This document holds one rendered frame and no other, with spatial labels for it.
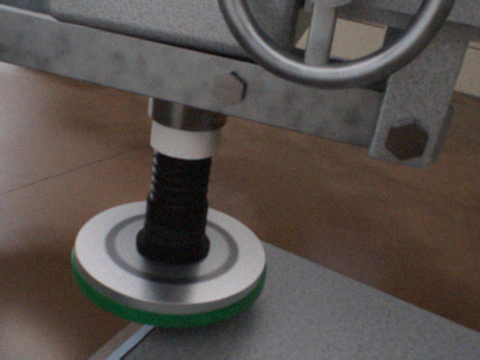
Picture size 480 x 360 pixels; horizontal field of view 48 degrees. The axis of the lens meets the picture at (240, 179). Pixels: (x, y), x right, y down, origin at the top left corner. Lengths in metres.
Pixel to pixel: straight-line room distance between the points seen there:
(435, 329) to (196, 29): 0.45
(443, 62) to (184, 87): 0.21
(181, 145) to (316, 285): 0.28
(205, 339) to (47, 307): 1.42
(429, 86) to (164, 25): 0.20
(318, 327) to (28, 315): 1.42
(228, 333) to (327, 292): 0.16
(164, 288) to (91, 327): 1.34
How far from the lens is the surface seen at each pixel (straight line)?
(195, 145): 0.53
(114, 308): 0.55
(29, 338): 1.86
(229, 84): 0.46
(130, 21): 0.43
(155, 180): 0.57
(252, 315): 0.62
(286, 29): 0.41
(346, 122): 0.46
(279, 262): 0.72
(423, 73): 0.43
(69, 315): 1.93
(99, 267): 0.57
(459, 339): 0.70
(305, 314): 0.65
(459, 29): 0.43
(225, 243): 0.63
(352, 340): 0.63
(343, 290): 0.70
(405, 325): 0.68
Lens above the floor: 1.23
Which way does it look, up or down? 24 degrees down
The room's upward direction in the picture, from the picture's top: 9 degrees clockwise
